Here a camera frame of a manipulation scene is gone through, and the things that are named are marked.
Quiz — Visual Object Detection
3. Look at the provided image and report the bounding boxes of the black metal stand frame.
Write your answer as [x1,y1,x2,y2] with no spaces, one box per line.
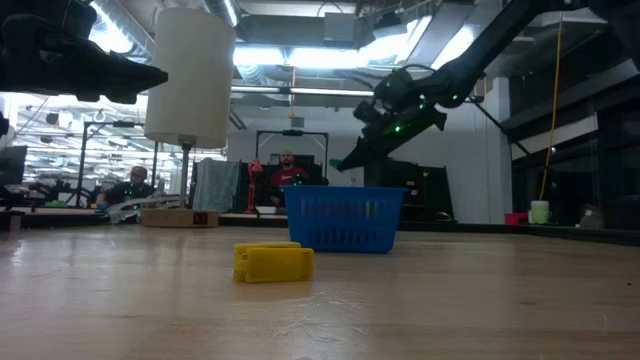
[255,129,330,184]

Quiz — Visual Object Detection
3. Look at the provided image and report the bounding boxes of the white lamp with wooden base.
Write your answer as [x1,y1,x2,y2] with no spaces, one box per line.
[104,6,237,229]

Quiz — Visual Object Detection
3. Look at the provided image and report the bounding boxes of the pale green cup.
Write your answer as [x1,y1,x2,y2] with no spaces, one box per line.
[529,200,550,225]

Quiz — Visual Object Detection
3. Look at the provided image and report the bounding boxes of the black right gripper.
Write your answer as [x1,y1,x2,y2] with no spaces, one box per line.
[335,92,449,173]

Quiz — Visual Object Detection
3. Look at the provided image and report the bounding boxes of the grey hanging cloth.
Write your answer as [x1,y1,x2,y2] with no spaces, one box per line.
[192,158,242,212]

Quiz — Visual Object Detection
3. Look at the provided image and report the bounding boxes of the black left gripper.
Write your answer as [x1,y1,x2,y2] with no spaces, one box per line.
[0,13,169,106]

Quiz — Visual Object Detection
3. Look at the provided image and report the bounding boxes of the blue plastic basket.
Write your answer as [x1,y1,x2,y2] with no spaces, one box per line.
[278,184,408,254]

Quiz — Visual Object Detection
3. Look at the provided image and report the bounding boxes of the long ceiling light strip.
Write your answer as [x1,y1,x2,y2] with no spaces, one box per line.
[230,84,377,100]

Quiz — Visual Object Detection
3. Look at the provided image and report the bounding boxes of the black monitor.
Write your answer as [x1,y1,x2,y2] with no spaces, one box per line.
[0,144,29,187]

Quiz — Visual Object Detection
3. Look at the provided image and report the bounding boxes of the yellow stapler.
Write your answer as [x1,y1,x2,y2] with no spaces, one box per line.
[232,241,316,285]

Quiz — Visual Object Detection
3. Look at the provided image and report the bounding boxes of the yellow extension cord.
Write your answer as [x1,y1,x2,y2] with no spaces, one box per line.
[538,12,565,202]

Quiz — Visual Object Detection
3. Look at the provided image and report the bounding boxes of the person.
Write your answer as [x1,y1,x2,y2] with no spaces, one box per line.
[96,165,157,207]
[269,149,312,208]

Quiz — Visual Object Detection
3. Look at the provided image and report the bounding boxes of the black equipment cases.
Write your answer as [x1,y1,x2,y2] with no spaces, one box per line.
[363,159,455,224]

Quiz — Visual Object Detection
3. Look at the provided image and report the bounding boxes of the black aluminium table frame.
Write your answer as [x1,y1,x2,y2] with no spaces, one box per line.
[219,213,640,247]

